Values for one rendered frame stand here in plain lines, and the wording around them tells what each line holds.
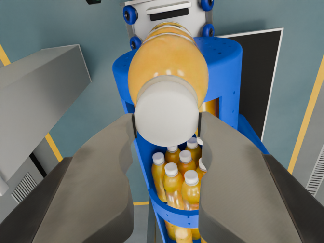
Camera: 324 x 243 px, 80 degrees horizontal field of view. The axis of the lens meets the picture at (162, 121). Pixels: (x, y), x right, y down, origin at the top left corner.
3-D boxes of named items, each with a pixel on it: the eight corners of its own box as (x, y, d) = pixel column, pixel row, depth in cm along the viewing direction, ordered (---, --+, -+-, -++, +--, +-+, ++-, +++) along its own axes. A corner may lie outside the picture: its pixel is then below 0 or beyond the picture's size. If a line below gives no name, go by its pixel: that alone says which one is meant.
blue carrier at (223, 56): (163, 220, 103) (169, 288, 78) (118, 48, 56) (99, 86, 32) (217, 210, 102) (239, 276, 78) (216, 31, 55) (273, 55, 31)
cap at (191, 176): (182, 178, 58) (181, 173, 57) (193, 172, 59) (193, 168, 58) (189, 186, 55) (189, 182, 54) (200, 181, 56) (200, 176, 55)
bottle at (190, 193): (181, 212, 68) (175, 176, 59) (197, 203, 70) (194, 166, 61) (192, 230, 63) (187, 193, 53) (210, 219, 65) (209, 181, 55)
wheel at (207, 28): (201, 43, 54) (208, 43, 53) (200, 25, 51) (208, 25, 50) (209, 39, 57) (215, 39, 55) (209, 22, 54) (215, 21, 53)
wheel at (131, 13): (132, 25, 50) (138, 23, 51) (128, 5, 48) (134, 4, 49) (124, 25, 53) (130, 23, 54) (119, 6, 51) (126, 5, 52)
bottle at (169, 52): (163, 9, 26) (152, 25, 10) (203, 42, 28) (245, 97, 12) (136, 53, 29) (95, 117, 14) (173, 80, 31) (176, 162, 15)
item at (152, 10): (150, 17, 54) (147, 22, 44) (149, 7, 53) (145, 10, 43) (186, 10, 54) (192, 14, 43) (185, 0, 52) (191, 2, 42)
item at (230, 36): (202, 175, 223) (205, 185, 210) (199, 34, 143) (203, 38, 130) (249, 171, 219) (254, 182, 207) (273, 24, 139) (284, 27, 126)
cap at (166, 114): (159, 65, 12) (157, 75, 10) (208, 101, 13) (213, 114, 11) (127, 111, 13) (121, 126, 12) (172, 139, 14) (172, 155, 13)
